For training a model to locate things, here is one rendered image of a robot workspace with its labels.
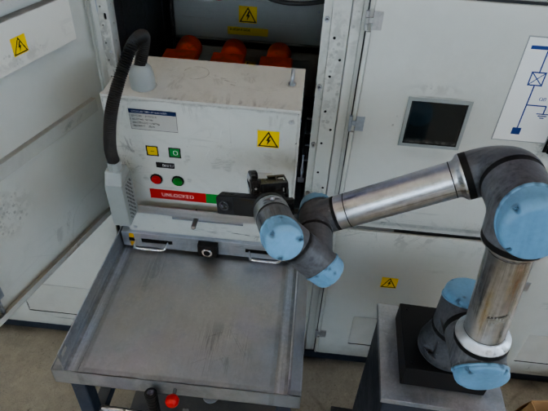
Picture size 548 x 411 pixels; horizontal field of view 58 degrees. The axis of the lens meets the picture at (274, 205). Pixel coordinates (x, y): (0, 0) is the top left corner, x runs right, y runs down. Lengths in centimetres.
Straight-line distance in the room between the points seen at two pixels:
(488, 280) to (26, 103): 113
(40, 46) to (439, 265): 143
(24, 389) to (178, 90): 155
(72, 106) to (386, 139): 91
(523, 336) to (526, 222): 142
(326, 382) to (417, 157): 113
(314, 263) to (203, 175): 52
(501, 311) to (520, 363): 136
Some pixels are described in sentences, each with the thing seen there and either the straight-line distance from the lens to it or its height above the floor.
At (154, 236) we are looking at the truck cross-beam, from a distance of 155.
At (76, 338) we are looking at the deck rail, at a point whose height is 84.
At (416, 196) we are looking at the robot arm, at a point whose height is 134.
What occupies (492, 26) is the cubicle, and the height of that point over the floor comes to 152.
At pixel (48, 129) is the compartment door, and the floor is 124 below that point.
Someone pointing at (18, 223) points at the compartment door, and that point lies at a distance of 146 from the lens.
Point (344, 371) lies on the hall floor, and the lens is 232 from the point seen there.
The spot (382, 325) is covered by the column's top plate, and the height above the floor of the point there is 75.
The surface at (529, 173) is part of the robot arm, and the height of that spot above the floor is 147.
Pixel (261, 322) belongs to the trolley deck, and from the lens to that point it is 140.
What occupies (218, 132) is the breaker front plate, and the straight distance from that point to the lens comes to 126.
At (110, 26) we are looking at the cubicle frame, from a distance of 152.
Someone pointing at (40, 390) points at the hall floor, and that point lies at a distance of 240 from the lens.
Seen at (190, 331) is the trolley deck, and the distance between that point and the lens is 139.
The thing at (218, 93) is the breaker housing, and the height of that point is 137.
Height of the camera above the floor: 193
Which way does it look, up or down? 39 degrees down
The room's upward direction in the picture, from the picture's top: 3 degrees clockwise
